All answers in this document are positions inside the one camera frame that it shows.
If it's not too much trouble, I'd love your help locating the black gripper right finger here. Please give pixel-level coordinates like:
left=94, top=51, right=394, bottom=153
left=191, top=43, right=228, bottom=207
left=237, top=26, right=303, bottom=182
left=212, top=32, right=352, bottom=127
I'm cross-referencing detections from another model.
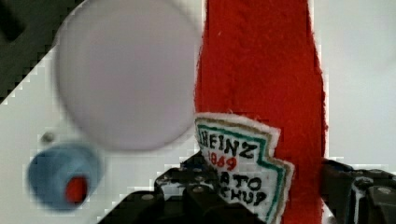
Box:
left=320, top=159, right=396, bottom=224

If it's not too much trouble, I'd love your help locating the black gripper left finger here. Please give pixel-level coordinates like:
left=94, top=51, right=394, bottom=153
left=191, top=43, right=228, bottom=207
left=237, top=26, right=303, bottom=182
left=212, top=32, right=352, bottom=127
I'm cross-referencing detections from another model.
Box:
left=98, top=152, right=265, bottom=224

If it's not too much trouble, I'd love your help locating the red felt ketchup bottle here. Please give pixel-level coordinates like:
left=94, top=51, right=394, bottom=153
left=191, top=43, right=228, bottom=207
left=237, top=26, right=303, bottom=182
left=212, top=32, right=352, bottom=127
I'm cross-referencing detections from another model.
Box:
left=195, top=0, right=326, bottom=224

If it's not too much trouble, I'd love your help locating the small red toy in bowl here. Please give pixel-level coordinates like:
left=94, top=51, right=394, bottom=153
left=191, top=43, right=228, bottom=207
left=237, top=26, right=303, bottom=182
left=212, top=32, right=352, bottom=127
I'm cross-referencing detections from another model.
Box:
left=64, top=176, right=88, bottom=204

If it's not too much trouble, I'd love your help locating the pale pink round plate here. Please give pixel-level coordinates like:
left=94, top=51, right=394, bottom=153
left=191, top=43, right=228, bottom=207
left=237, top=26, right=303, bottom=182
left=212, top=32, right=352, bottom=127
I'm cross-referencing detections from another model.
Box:
left=54, top=0, right=200, bottom=150

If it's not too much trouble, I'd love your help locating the blue bowl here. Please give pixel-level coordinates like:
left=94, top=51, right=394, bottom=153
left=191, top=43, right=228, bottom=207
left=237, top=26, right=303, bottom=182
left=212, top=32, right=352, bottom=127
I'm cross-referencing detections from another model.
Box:
left=28, top=143, right=103, bottom=212

